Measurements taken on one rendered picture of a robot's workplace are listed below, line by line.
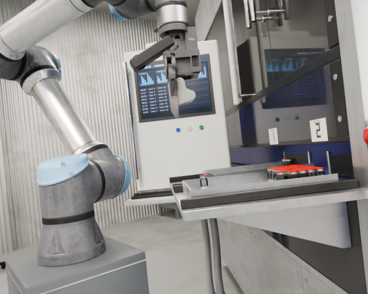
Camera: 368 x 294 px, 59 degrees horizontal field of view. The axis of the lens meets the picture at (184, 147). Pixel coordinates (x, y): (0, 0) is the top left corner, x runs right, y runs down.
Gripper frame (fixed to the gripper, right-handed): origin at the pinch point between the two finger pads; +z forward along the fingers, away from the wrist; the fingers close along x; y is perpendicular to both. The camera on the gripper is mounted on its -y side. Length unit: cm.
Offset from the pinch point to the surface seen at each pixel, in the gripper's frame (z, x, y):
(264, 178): 20.2, 19.4, 26.6
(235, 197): 20.3, -8.1, 10.7
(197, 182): 19.1, 19.6, 6.0
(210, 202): 20.7, -8.2, 5.3
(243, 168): 19, 54, 30
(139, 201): 30, 70, -15
